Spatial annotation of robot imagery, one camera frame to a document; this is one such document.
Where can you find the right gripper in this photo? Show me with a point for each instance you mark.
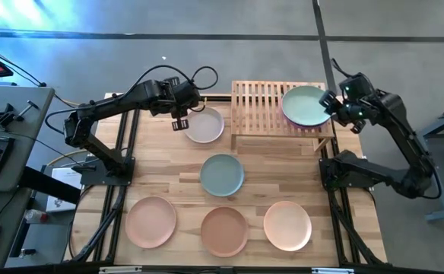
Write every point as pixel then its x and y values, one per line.
pixel 343 112

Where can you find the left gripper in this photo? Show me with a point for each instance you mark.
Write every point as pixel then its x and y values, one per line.
pixel 174 100

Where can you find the pale beige plate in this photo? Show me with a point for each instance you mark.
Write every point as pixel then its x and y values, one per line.
pixel 207 125

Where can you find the light green plate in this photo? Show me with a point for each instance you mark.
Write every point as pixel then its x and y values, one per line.
pixel 305 106

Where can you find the purple plate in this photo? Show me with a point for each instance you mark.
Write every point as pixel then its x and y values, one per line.
pixel 300 126

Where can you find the teal blue plate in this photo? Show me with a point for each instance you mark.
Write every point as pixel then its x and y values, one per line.
pixel 222 175

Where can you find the peach plate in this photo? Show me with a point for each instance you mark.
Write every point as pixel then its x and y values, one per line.
pixel 287 226

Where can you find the pink plate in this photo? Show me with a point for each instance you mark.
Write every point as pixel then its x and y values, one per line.
pixel 150 222

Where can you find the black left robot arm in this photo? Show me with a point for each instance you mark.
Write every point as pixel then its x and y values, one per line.
pixel 108 106

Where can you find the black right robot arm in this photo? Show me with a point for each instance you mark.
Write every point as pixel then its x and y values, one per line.
pixel 404 152

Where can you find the slatted wooden shelf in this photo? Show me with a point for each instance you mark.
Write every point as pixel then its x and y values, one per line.
pixel 256 114

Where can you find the brown plate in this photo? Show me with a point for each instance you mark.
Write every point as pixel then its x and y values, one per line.
pixel 224 232

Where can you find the white paper booklet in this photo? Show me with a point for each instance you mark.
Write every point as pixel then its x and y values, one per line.
pixel 60 192

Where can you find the black desk beam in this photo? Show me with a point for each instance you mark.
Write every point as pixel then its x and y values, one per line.
pixel 47 184

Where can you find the grey side desk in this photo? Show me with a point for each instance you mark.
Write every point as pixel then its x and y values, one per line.
pixel 24 125

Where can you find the black metal clamp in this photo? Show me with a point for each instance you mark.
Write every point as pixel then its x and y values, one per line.
pixel 7 117

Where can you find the clear bottle red cap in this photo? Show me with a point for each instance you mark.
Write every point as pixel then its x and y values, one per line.
pixel 35 217

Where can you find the black aluminium table frame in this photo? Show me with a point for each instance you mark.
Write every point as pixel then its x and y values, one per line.
pixel 214 98

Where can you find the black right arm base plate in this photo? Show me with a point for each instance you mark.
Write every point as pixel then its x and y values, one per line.
pixel 326 185

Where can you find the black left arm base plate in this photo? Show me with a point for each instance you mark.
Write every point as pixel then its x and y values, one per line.
pixel 92 178

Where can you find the white frame bracket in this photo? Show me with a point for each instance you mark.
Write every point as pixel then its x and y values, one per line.
pixel 119 269
pixel 332 271

